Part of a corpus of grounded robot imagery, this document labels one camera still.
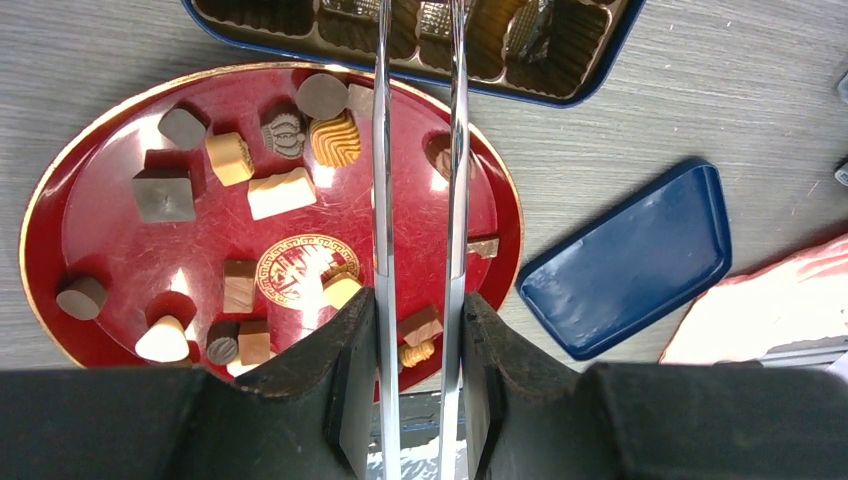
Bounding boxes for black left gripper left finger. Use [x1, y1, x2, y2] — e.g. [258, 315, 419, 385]
[1, 288, 377, 479]

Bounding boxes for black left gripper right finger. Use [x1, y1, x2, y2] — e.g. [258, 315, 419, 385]
[461, 294, 847, 479]

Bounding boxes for metal tongs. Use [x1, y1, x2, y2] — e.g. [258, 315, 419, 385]
[372, 1, 470, 479]

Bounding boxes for white square chocolate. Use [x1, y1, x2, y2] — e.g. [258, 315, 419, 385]
[247, 167, 317, 220]

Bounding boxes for white oval chocolate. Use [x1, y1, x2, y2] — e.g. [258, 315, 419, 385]
[225, 351, 275, 378]
[134, 315, 190, 363]

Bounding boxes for tan round chocolate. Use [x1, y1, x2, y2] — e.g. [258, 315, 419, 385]
[323, 272, 362, 310]

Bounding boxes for silver wrapped chocolate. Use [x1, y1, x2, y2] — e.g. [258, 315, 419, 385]
[466, 237, 499, 259]

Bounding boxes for dark square chocolate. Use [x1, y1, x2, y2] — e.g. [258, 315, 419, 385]
[131, 169, 196, 224]

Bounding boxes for ridged caramel chocolate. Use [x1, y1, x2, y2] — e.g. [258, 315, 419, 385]
[309, 110, 362, 168]

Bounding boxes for blue chocolate tin box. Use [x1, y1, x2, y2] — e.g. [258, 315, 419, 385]
[183, 0, 643, 108]

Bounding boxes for red round tray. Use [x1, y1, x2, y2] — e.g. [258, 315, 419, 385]
[18, 61, 525, 395]

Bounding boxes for blue tin lid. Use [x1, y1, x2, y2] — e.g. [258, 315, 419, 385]
[516, 157, 733, 361]

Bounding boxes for pink cloth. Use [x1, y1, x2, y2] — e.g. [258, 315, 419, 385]
[659, 235, 847, 365]

